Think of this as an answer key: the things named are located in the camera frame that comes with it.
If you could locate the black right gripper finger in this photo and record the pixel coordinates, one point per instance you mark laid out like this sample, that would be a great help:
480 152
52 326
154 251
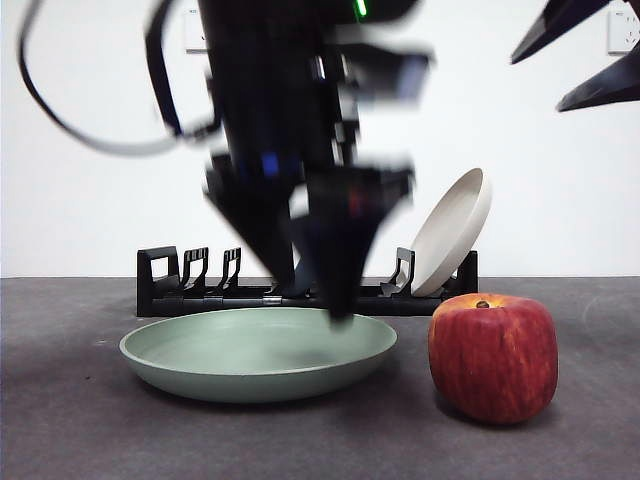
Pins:
610 85
555 30

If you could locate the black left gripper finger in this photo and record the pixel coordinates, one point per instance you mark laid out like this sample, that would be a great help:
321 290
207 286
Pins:
340 235
260 230

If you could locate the green plate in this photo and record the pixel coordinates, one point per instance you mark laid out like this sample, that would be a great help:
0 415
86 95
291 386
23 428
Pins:
225 350

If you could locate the red apple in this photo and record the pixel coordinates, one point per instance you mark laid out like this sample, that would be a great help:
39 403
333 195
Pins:
492 360

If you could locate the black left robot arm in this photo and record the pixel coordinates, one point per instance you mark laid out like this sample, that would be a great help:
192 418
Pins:
260 75

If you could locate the beige plate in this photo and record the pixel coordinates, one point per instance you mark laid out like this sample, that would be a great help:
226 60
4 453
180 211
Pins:
445 240

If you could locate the black plate rack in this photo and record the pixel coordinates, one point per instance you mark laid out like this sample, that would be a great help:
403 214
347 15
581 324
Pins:
160 302

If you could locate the white wall socket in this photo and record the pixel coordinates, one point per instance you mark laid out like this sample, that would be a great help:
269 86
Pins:
192 30
624 32

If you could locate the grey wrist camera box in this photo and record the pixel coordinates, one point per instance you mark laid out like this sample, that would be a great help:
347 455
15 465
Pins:
400 75

